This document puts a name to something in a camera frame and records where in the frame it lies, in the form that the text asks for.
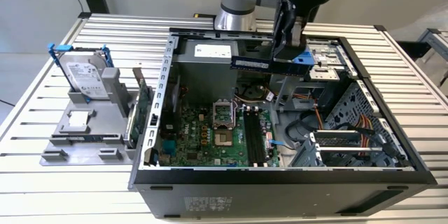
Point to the black RAM slot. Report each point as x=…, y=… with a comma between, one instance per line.
x=257, y=134
x=248, y=134

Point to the grey power supply unit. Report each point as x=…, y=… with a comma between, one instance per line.
x=207, y=82

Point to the black PC case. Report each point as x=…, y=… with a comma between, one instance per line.
x=244, y=197

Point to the green graphics card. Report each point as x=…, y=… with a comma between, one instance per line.
x=141, y=108

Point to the CPU socket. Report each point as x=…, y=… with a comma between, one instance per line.
x=224, y=138

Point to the hard disk in blue carrier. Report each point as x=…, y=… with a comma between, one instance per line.
x=84, y=77

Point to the silver drive cage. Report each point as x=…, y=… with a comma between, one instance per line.
x=321, y=77

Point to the metal side table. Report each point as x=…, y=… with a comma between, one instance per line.
x=433, y=51

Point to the RAM stick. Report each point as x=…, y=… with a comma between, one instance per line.
x=252, y=65
x=87, y=138

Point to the silver disk bay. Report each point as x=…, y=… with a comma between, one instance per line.
x=336, y=142

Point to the round black speaker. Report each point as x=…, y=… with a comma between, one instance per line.
x=252, y=91

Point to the black case fan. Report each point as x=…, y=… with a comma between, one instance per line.
x=173, y=98

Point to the blue drive bay latch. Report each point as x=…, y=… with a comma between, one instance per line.
x=304, y=57

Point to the silver CPU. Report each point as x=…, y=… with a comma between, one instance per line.
x=79, y=119

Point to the grey parts rack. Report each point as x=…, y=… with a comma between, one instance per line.
x=104, y=129

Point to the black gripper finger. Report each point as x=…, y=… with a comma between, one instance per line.
x=303, y=33
x=285, y=32

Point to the green motherboard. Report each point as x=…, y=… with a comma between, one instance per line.
x=196, y=153

